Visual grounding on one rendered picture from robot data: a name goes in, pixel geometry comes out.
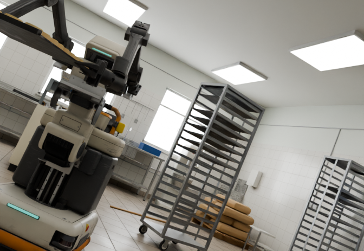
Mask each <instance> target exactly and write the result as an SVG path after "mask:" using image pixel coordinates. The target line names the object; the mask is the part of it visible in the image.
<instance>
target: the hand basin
mask: <svg viewBox="0 0 364 251"><path fill-rule="evenodd" d="M261 176H262V172H260V171H258V170H254V169H252V170H251V173H250V176H249V178H248V181H245V180H243V179H240V178H239V179H238V180H236V182H237V181H238V182H237V184H236V187H235V189H234V190H232V191H231V194H230V197H229V198H230V199H233V200H235V201H237V202H239V203H241V201H242V198H243V196H244V194H245V191H246V189H247V187H248V185H250V186H253V187H255V188H256V187H257V186H258V184H259V181H260V178H261ZM220 188H221V189H223V190H225V191H228V189H229V188H228V187H226V186H223V185H221V187H220ZM218 193H219V194H221V195H223V196H226V194H225V193H223V192H221V191H219V192H218Z"/></svg>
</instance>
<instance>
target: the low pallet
mask: <svg viewBox="0 0 364 251"><path fill-rule="evenodd" d="M191 220H192V222H194V223H196V224H201V222H202V221H201V220H199V219H197V218H194V217H192V218H191ZM202 227H204V228H207V229H210V230H212V228H213V227H211V226H210V225H209V223H206V222H203V224H202ZM213 237H216V238H218V239H220V240H223V241H226V242H228V243H231V244H234V245H235V246H239V247H241V248H243V246H244V243H245V242H244V241H242V240H239V239H237V238H234V237H232V236H229V235H226V234H224V233H221V232H219V231H217V230H216V231H215V233H214V235H213ZM249 246H250V247H253V246H252V245H250V244H249V243H246V246H245V249H246V250H248V249H249Z"/></svg>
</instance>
